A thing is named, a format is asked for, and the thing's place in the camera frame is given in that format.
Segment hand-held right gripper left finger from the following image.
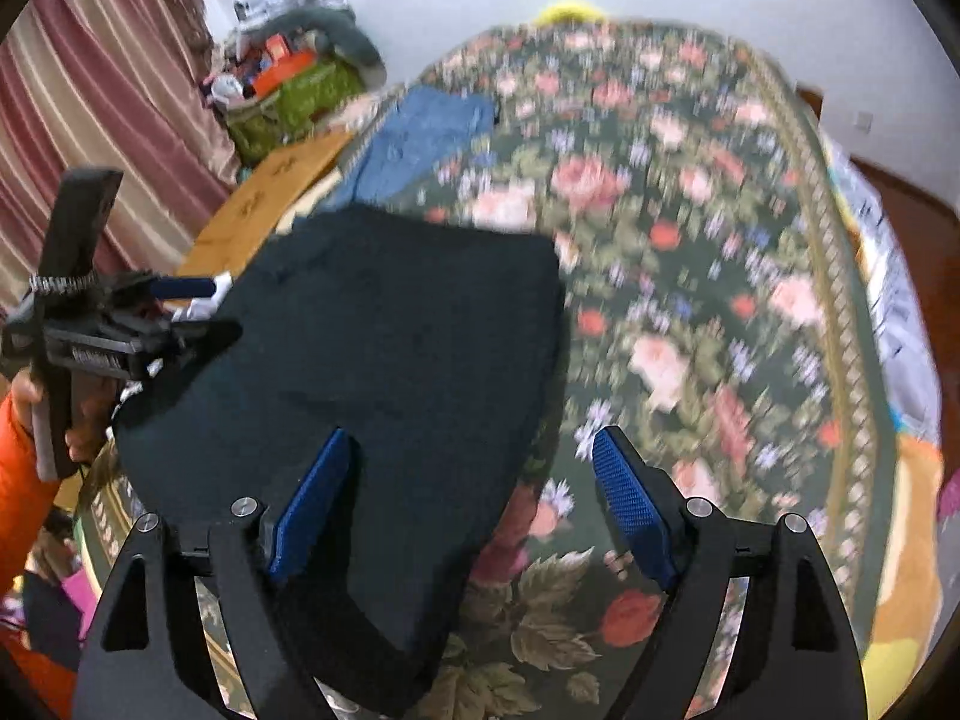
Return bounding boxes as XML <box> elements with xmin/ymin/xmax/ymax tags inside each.
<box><xmin>71</xmin><ymin>426</ymin><xmax>357</xmax><ymax>720</ymax></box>

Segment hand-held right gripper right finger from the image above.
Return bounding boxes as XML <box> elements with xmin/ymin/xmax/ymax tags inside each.
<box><xmin>591</xmin><ymin>424</ymin><xmax>871</xmax><ymax>720</ymax></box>

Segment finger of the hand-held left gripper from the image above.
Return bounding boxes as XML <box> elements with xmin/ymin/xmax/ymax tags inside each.
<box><xmin>146</xmin><ymin>277</ymin><xmax>219</xmax><ymax>302</ymax></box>
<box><xmin>142</xmin><ymin>319</ymin><xmax>243</xmax><ymax>380</ymax></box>

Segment black pants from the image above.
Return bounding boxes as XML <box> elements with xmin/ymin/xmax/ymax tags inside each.
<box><xmin>112</xmin><ymin>204</ymin><xmax>568</xmax><ymax>718</ymax></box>

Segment person's left forearm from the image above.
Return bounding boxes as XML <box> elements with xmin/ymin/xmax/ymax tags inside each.
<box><xmin>0</xmin><ymin>390</ymin><xmax>62</xmax><ymax>601</ymax></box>

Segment person's left hand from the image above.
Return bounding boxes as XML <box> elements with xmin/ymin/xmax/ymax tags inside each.
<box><xmin>9</xmin><ymin>373</ymin><xmax>122</xmax><ymax>464</ymax></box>

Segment white cloth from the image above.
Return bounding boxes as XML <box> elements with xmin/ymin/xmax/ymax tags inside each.
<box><xmin>169</xmin><ymin>277</ymin><xmax>235</xmax><ymax>325</ymax></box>

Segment wooden lap desk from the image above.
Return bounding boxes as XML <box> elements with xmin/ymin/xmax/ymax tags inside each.
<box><xmin>176</xmin><ymin>131</ymin><xmax>358</xmax><ymax>280</ymax></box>

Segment pink striped curtain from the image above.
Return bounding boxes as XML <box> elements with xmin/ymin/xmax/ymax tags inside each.
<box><xmin>0</xmin><ymin>0</ymin><xmax>242</xmax><ymax>316</ymax></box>

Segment green storage box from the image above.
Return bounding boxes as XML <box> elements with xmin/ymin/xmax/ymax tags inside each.
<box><xmin>225</xmin><ymin>64</ymin><xmax>368</xmax><ymax>166</ymax></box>

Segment floral blanket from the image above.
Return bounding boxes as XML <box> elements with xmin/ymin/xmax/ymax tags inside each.
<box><xmin>75</xmin><ymin>15</ymin><xmax>901</xmax><ymax>720</ymax></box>

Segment orange box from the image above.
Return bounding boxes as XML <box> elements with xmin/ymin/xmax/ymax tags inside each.
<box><xmin>251</xmin><ymin>52</ymin><xmax>320</xmax><ymax>95</ymax></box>

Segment blue jeans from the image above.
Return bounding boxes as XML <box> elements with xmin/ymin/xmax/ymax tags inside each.
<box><xmin>322</xmin><ymin>85</ymin><xmax>500</xmax><ymax>215</ymax></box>

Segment yellow orange bedsheet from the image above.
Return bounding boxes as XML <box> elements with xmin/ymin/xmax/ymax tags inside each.
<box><xmin>861</xmin><ymin>435</ymin><xmax>947</xmax><ymax>691</ymax></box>

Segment pile of clothes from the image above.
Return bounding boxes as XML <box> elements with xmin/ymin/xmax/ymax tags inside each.
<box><xmin>225</xmin><ymin>0</ymin><xmax>388</xmax><ymax>91</ymax></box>

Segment white printed bedsheet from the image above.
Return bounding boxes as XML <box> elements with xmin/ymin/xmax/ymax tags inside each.
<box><xmin>825</xmin><ymin>135</ymin><xmax>946</xmax><ymax>437</ymax></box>

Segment yellow curved headboard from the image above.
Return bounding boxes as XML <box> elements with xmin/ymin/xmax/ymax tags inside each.
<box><xmin>534</xmin><ymin>0</ymin><xmax>608</xmax><ymax>26</ymax></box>

